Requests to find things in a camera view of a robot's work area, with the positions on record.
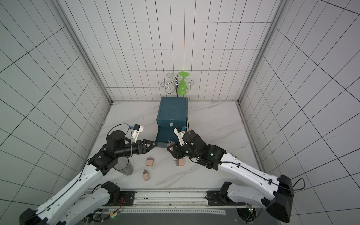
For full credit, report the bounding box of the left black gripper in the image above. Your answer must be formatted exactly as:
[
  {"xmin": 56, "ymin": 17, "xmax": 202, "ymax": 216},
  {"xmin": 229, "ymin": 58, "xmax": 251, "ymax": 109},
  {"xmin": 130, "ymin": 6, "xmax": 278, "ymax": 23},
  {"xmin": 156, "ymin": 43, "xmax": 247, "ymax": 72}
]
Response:
[{"xmin": 116, "ymin": 139, "xmax": 158, "ymax": 157}]

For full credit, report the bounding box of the teal drawer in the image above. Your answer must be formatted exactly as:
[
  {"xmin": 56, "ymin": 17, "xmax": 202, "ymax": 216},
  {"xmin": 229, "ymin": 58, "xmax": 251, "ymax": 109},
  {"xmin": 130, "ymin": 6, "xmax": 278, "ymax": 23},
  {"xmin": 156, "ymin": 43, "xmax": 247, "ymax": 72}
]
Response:
[{"xmin": 156, "ymin": 127, "xmax": 179, "ymax": 148}]

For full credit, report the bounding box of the teal drawer cabinet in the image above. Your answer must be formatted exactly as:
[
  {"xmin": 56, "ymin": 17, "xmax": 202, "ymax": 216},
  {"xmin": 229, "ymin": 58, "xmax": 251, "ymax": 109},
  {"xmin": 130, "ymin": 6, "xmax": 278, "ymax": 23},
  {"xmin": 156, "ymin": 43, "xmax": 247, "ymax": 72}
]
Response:
[{"xmin": 156, "ymin": 97, "xmax": 188, "ymax": 128}]

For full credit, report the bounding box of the pink plug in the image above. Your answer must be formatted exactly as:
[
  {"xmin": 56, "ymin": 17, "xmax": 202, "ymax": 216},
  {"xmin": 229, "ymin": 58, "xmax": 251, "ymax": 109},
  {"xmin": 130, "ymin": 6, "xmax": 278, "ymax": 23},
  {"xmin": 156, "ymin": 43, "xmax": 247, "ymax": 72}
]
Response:
[
  {"xmin": 145, "ymin": 157, "xmax": 154, "ymax": 167},
  {"xmin": 166, "ymin": 140, "xmax": 175, "ymax": 147},
  {"xmin": 174, "ymin": 158, "xmax": 185, "ymax": 167},
  {"xmin": 142, "ymin": 170, "xmax": 150, "ymax": 182}
]

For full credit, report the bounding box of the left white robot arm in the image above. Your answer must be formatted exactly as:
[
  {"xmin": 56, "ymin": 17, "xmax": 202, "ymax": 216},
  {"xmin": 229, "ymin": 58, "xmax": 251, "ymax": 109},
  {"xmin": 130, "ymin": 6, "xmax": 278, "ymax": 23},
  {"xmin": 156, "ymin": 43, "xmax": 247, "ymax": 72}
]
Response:
[{"xmin": 19, "ymin": 130, "xmax": 157, "ymax": 225}]

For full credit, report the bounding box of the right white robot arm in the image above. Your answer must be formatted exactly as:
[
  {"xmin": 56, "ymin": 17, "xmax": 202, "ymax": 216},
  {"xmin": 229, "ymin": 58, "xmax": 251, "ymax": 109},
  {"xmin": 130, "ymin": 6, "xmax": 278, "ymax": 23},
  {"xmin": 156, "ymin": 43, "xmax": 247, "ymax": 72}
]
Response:
[{"xmin": 166, "ymin": 130, "xmax": 294, "ymax": 223}]

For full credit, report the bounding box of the dark mesh cup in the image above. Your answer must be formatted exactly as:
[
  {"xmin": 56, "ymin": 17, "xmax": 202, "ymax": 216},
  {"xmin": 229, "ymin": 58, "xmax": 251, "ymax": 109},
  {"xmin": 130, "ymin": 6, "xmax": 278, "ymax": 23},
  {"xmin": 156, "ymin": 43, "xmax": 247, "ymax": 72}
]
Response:
[{"xmin": 113, "ymin": 157, "xmax": 133, "ymax": 176}]

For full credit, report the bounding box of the green leaf ornament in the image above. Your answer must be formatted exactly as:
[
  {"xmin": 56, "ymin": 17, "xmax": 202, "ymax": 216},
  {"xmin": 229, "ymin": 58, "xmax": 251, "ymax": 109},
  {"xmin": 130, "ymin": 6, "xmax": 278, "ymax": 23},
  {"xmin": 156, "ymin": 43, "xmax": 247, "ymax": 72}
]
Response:
[{"xmin": 177, "ymin": 71, "xmax": 189, "ymax": 96}]

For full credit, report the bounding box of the silver cup tree stand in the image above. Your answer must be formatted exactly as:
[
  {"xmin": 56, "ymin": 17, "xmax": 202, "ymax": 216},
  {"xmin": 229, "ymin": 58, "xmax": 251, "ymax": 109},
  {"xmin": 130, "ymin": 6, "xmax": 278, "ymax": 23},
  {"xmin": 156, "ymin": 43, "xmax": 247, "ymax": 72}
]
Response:
[{"xmin": 160, "ymin": 73, "xmax": 194, "ymax": 97}]

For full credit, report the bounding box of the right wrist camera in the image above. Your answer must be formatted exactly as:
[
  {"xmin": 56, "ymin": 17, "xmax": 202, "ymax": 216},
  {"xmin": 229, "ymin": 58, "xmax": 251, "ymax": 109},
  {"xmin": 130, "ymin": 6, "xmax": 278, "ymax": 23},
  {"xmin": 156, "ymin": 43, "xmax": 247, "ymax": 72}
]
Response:
[{"xmin": 174, "ymin": 126, "xmax": 187, "ymax": 146}]

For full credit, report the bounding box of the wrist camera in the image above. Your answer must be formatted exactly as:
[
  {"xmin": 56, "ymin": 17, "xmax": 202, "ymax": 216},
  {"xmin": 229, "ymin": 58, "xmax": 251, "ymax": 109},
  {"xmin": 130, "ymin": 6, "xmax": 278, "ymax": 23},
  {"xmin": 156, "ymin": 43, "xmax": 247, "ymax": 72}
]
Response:
[
  {"xmin": 174, "ymin": 126, "xmax": 187, "ymax": 146},
  {"xmin": 131, "ymin": 124, "xmax": 144, "ymax": 143}
]

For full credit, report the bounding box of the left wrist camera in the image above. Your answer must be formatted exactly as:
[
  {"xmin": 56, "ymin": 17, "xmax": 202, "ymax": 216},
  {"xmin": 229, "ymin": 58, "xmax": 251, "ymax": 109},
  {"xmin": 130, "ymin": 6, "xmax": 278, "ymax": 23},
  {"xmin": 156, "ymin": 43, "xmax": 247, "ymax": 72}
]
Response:
[{"xmin": 131, "ymin": 124, "xmax": 144, "ymax": 143}]

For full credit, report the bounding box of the metal base rail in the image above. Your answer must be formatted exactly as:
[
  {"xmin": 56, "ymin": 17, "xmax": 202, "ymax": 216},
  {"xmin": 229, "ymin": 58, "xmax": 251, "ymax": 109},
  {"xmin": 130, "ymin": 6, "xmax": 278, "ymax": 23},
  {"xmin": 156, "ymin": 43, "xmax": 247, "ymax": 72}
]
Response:
[{"xmin": 97, "ymin": 188, "xmax": 256, "ymax": 215}]

